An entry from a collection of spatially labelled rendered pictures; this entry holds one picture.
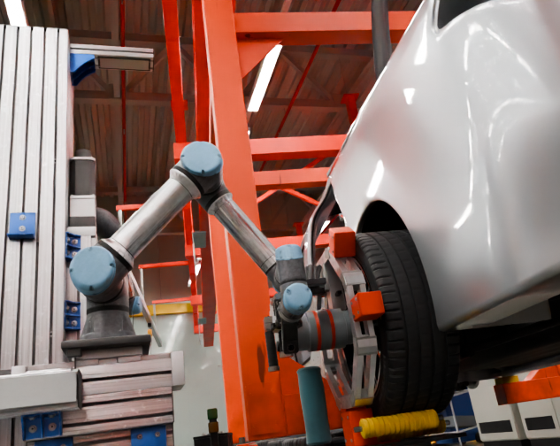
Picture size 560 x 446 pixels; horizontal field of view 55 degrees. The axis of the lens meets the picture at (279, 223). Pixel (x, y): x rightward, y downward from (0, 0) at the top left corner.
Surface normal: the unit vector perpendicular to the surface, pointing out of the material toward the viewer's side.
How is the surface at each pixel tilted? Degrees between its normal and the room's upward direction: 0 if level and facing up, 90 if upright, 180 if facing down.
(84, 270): 96
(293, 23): 90
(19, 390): 90
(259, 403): 90
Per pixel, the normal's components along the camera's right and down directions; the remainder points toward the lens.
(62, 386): 0.25, -0.39
